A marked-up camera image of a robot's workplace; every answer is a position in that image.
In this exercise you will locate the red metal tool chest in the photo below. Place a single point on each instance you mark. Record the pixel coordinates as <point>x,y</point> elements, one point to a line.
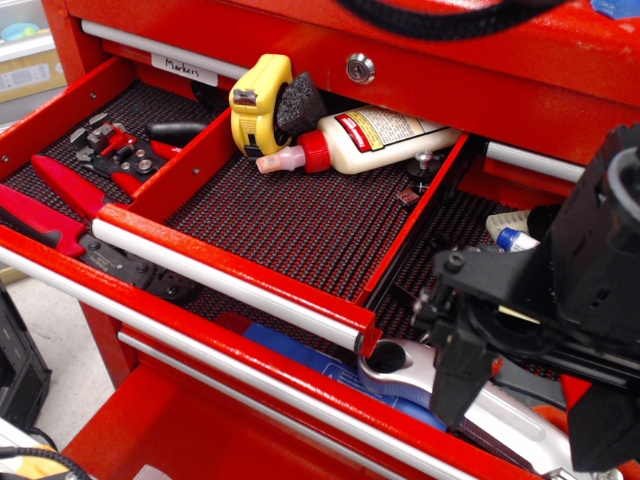
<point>554,85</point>

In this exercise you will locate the white glue bottle red cap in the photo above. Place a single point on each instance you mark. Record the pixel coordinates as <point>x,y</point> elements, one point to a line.
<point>360,140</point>

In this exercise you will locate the blue paper package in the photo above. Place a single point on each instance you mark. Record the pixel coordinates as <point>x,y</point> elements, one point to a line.
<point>334,369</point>

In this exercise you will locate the open upper red drawer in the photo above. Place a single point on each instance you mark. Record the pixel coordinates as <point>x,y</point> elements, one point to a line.
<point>304,254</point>

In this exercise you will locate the black foam block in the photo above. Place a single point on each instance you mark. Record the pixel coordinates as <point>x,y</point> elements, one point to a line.
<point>300,108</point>

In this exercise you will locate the black knob with silver screw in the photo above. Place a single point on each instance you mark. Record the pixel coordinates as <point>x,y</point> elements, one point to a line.
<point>422,166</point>

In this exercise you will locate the blue tape piece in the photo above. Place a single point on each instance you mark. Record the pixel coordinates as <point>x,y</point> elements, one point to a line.
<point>617,9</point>

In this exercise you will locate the silver metal utility knife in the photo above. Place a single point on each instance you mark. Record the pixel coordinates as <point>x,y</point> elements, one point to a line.
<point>488,416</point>

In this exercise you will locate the white label reading Markers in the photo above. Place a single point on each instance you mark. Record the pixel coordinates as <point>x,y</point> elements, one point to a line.
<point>178,67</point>

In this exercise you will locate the white plastic box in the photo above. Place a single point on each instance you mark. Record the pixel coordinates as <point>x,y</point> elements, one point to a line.
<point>516,220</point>

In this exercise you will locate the yellow tape measure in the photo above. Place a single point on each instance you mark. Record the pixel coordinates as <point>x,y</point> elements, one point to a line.
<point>254,102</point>

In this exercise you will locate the red black wire stripper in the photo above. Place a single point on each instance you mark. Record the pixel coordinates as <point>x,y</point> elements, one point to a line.
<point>110,150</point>

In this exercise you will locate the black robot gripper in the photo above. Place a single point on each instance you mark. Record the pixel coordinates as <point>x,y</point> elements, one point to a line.
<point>571,303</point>

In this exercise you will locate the blue capped white marker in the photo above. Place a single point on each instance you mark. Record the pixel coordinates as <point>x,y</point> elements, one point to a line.
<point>512,240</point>

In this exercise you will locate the red handled crimping pliers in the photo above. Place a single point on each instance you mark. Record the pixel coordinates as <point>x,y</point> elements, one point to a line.
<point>74,238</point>

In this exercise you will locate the open lower red drawer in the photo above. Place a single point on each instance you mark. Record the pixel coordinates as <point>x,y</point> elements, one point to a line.
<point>246,399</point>

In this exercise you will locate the silver round drawer lock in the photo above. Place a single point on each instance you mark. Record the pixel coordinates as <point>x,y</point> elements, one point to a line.
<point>360,69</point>

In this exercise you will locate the small dark red chip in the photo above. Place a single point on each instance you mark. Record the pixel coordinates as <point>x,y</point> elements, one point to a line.
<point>408,197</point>

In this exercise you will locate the black equipment case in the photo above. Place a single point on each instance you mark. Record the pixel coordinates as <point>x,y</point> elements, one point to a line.
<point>25,377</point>

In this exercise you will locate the open red drawer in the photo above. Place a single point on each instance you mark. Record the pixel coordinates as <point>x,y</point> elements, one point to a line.
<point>304,254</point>
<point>246,399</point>

